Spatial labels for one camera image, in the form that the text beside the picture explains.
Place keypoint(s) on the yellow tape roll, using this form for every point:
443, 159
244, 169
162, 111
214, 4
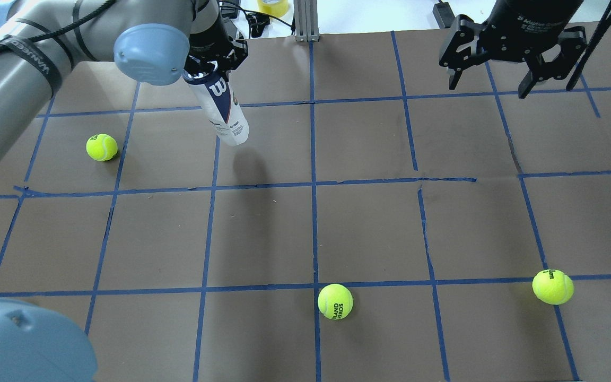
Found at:
276, 8

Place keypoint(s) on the black power adapter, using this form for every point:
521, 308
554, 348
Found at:
443, 14

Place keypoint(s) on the aluminium frame post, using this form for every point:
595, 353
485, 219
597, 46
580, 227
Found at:
305, 17

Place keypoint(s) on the white tennis ball can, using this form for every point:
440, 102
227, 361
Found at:
217, 99

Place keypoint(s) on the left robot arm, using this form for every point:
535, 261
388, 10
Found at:
156, 42

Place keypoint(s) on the tennis ball far left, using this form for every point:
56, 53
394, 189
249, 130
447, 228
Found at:
101, 147

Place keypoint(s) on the tennis ball Wilson right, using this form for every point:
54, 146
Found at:
553, 287

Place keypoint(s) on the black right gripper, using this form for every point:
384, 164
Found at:
527, 25

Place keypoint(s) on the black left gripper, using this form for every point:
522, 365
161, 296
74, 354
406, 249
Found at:
211, 40

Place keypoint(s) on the tennis ball centre Roland Garros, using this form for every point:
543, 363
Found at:
335, 301

